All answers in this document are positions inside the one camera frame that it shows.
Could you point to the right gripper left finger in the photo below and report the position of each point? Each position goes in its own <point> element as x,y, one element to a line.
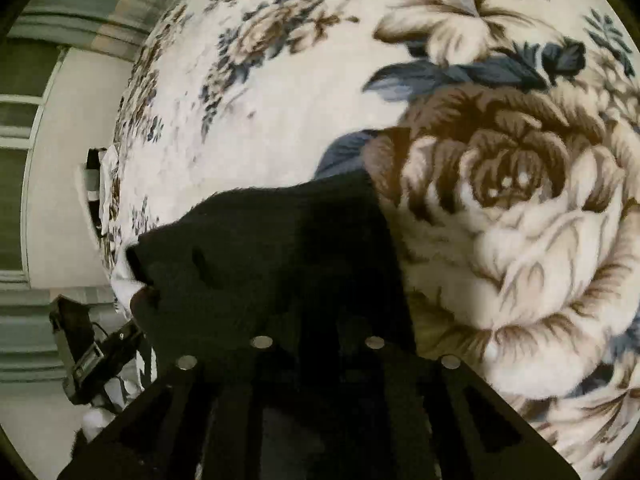
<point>201,420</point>

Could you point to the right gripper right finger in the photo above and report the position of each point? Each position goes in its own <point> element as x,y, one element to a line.
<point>436,419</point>

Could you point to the black white-sleeved sweater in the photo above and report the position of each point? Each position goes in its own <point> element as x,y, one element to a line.
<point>313,268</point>

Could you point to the white framed window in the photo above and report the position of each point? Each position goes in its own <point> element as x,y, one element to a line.
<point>28,72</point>

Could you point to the floral bed quilt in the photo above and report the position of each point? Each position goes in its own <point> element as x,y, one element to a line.
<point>502,137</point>

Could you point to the grey-green window curtain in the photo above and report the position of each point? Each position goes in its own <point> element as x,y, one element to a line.
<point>116,28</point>

